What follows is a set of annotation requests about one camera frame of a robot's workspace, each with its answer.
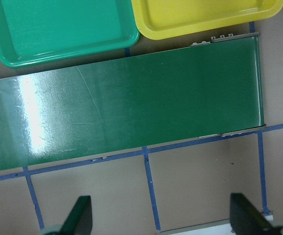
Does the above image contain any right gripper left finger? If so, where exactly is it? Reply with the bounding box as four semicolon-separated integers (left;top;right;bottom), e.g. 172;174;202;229
59;195;93;235

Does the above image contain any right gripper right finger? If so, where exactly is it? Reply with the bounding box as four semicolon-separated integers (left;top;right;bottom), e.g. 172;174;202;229
229;193;273;235

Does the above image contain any green conveyor belt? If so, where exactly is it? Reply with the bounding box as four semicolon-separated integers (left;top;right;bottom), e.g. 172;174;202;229
0;33;265;170

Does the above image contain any green plastic tray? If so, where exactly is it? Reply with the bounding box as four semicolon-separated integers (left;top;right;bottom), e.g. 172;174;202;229
0;0;139;68

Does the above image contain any yellow plastic tray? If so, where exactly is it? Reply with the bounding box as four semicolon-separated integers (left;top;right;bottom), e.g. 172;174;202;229
132;0;283;40

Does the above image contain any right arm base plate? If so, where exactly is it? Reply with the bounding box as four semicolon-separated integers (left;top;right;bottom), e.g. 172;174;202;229
160;212;283;235

